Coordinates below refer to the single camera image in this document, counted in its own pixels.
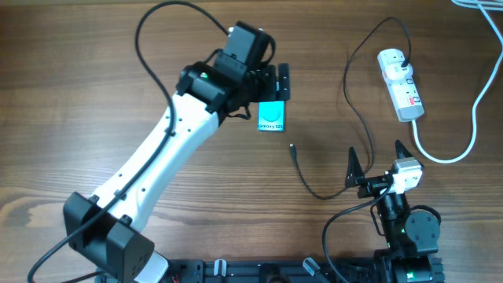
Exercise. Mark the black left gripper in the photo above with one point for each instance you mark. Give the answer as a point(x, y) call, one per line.
point(269, 90)

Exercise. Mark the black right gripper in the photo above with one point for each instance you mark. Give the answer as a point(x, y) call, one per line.
point(356, 178)

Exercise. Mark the turquoise screen smartphone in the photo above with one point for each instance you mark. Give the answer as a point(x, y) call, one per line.
point(271, 116)

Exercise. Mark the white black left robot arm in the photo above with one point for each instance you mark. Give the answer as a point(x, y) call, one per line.
point(106, 226)

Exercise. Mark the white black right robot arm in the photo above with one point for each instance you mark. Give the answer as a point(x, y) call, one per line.
point(411, 232)

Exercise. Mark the white charger adapter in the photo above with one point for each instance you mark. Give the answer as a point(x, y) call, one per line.
point(395, 73)

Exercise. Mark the white power strip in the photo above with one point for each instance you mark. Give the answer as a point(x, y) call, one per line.
point(405, 96)

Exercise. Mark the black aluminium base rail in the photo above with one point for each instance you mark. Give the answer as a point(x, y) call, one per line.
point(271, 271)

